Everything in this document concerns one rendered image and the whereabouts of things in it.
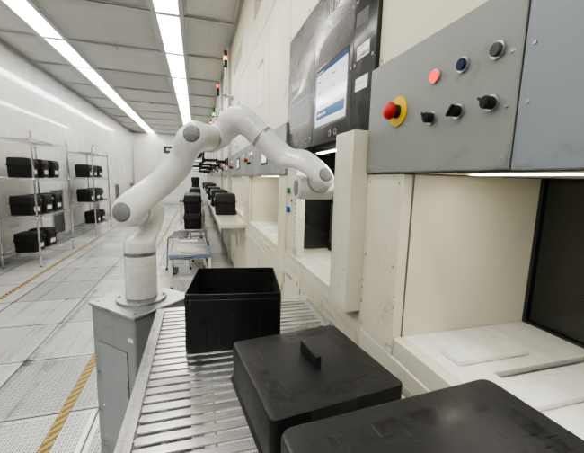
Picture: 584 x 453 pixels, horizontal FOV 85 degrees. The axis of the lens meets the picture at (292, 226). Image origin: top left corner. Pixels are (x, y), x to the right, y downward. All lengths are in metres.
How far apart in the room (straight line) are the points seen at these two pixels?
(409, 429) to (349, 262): 0.63
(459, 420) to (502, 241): 0.68
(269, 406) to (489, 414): 0.35
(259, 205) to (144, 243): 1.88
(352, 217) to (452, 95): 0.41
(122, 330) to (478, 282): 1.19
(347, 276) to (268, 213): 2.22
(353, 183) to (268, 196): 2.23
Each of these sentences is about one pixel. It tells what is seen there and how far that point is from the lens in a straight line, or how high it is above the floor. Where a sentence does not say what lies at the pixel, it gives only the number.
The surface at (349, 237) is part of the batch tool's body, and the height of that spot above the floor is 1.10.
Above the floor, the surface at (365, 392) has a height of 0.86.
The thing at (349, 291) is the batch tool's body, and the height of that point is 0.93.
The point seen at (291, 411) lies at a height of 0.86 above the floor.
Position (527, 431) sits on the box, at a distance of 0.46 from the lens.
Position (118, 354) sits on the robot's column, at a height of 0.59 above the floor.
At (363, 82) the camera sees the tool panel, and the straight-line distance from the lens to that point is 1.04.
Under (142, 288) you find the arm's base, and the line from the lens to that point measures 1.41.
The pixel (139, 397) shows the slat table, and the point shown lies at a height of 0.76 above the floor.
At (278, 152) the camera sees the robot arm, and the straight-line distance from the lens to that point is 1.15.
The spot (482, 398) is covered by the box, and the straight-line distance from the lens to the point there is 0.48.
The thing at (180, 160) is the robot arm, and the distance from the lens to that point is 1.25.
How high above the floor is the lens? 1.26
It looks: 8 degrees down
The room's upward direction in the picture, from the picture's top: 2 degrees clockwise
